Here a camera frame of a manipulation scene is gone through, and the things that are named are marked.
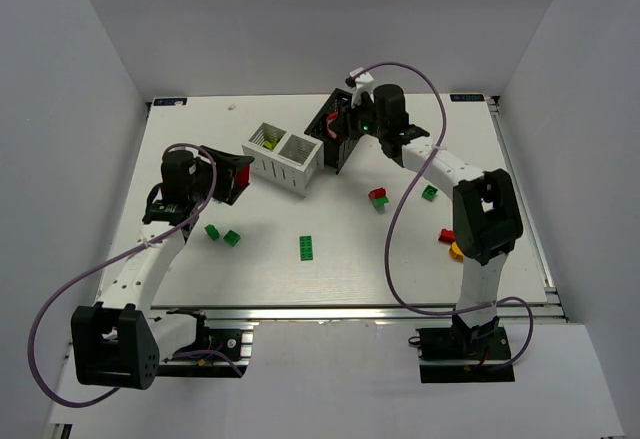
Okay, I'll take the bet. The red flower lego piece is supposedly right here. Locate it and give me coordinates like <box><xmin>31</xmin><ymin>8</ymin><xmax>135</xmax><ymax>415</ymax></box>
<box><xmin>235</xmin><ymin>165</ymin><xmax>250</xmax><ymax>189</ymax></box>

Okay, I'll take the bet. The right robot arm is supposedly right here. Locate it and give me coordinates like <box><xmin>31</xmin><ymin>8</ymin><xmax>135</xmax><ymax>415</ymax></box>
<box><xmin>219</xmin><ymin>74</ymin><xmax>523</xmax><ymax>335</ymax></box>

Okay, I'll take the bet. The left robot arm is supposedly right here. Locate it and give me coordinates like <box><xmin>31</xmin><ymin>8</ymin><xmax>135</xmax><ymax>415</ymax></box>
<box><xmin>71</xmin><ymin>147</ymin><xmax>254</xmax><ymax>390</ymax></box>

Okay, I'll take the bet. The black two-compartment container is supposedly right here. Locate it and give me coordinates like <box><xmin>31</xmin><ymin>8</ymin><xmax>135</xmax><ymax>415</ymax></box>
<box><xmin>304</xmin><ymin>88</ymin><xmax>361</xmax><ymax>174</ymax></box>

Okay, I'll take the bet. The small green lego brick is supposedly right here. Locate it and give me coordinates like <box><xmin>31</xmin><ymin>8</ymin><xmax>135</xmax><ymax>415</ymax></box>
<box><xmin>204</xmin><ymin>224</ymin><xmax>220</xmax><ymax>241</ymax></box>

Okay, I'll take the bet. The green 2x2 lego brick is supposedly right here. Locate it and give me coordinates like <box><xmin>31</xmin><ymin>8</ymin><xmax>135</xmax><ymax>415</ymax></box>
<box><xmin>223</xmin><ymin>230</ymin><xmax>241</xmax><ymax>247</ymax></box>

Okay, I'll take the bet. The white two-compartment container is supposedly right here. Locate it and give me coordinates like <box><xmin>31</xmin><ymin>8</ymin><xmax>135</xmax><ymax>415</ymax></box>
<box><xmin>242</xmin><ymin>123</ymin><xmax>324</xmax><ymax>196</ymax></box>

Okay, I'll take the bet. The red and green lego stack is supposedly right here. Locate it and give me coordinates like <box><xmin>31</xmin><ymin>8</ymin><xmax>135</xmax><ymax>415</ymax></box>
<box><xmin>368</xmin><ymin>187</ymin><xmax>389</xmax><ymax>211</ymax></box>

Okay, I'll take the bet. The blue corner label left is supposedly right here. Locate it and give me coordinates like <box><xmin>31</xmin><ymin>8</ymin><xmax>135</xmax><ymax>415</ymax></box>
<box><xmin>152</xmin><ymin>97</ymin><xmax>187</xmax><ymax>107</ymax></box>

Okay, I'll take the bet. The blue corner label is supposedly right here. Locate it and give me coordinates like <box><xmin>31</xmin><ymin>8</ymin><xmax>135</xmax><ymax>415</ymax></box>
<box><xmin>449</xmin><ymin>93</ymin><xmax>485</xmax><ymax>102</ymax></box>
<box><xmin>152</xmin><ymin>97</ymin><xmax>187</xmax><ymax>107</ymax></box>

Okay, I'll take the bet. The green 2x4 lego plate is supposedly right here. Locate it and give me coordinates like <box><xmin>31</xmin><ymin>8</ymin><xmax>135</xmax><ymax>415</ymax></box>
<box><xmin>299</xmin><ymin>235</ymin><xmax>314</xmax><ymax>261</ymax></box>

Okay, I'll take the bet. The blue corner label right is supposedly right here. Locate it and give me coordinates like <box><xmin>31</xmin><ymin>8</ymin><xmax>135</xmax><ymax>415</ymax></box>
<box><xmin>449</xmin><ymin>93</ymin><xmax>485</xmax><ymax>102</ymax></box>

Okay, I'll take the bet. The green printed lego brick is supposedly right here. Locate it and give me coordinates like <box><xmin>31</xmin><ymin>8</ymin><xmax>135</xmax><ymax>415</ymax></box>
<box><xmin>421</xmin><ymin>185</ymin><xmax>439</xmax><ymax>202</ymax></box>

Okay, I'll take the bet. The red 2x4 lego brick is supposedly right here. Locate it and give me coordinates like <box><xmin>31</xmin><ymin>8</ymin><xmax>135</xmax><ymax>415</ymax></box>
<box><xmin>438</xmin><ymin>229</ymin><xmax>455</xmax><ymax>244</ymax></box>

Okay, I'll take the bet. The yellow oval lego piece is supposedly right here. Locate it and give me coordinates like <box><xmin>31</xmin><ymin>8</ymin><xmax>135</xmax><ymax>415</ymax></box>
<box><xmin>449</xmin><ymin>242</ymin><xmax>464</xmax><ymax>262</ymax></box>

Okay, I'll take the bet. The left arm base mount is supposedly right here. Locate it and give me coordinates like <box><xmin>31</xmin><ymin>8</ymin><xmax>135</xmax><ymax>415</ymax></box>
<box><xmin>149</xmin><ymin>309</ymin><xmax>253</xmax><ymax>379</ymax></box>

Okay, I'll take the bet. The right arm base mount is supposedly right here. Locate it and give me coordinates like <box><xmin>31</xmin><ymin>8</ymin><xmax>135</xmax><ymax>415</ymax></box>
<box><xmin>408</xmin><ymin>327</ymin><xmax>515</xmax><ymax>384</ymax></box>

